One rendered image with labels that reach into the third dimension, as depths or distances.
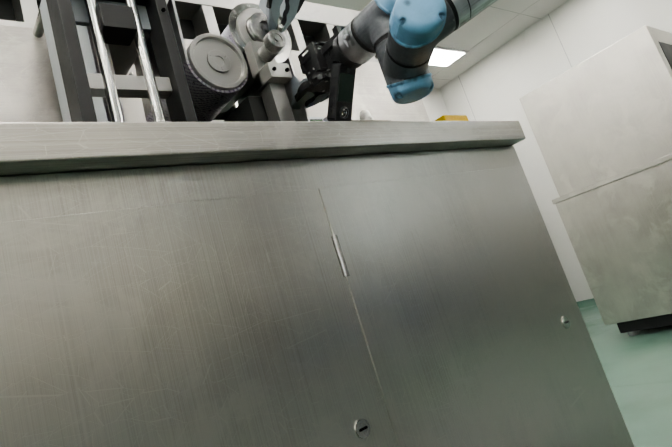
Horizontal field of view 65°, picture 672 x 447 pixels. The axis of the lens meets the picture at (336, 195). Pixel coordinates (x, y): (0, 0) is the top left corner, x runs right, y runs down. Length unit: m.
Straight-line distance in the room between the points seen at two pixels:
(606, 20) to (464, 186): 4.79
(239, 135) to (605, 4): 5.19
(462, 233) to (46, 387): 0.61
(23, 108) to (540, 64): 5.15
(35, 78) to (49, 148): 0.78
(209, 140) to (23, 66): 0.78
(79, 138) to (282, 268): 0.26
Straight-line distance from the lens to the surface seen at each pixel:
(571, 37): 5.75
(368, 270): 0.71
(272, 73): 1.03
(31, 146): 0.55
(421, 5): 0.78
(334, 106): 1.03
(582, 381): 1.04
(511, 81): 6.01
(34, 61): 1.35
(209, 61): 1.06
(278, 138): 0.66
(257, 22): 1.15
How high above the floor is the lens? 0.65
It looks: 12 degrees up
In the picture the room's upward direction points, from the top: 18 degrees counter-clockwise
